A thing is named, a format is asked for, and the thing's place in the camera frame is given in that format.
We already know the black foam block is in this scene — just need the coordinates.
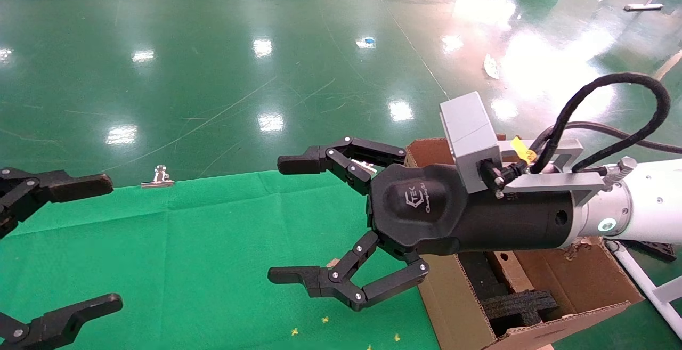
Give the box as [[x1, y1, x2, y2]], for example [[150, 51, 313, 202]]
[[481, 290, 559, 337]]

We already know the green table cloth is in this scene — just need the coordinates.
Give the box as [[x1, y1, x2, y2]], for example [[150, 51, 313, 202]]
[[0, 169, 443, 350]]

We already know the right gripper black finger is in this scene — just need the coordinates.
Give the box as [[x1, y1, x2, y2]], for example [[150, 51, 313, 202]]
[[268, 233, 429, 313], [277, 137, 408, 196]]

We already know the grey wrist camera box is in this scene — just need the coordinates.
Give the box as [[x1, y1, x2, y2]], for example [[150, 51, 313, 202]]
[[439, 92, 504, 196]]

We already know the yellow cable tag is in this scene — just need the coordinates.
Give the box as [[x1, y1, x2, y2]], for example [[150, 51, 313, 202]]
[[510, 136, 537, 163]]

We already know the grey metal camera bracket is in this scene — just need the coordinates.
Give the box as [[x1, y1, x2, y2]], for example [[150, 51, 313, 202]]
[[499, 138, 639, 208]]

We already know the thick black braided cable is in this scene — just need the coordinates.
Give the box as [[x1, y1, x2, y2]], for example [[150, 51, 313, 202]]
[[529, 72, 672, 175]]

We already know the small brown cardboard box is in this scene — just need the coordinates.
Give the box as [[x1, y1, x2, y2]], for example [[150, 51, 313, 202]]
[[490, 250, 536, 293]]

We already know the thin black cable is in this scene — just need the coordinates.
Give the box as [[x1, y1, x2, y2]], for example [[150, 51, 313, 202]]
[[533, 120, 682, 154]]

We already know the white tube frame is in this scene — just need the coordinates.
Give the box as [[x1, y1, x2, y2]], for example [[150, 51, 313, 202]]
[[605, 239, 682, 340]]

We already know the white paper scrap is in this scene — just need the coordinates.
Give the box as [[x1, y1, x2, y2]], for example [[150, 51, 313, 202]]
[[483, 53, 502, 80]]

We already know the black foam strip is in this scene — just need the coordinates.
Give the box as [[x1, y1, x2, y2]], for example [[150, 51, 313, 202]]
[[458, 253, 507, 300]]

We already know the large open cardboard carton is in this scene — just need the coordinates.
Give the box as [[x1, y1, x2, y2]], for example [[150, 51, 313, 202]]
[[404, 137, 645, 350]]

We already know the black perforated tray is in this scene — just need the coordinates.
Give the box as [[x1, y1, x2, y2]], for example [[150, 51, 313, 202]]
[[631, 241, 682, 263]]

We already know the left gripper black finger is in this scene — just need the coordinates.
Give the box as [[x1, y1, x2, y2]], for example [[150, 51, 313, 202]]
[[0, 294, 124, 350], [0, 168, 114, 240]]

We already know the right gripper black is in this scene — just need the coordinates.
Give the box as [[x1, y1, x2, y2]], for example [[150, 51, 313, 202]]
[[367, 164, 576, 257]]

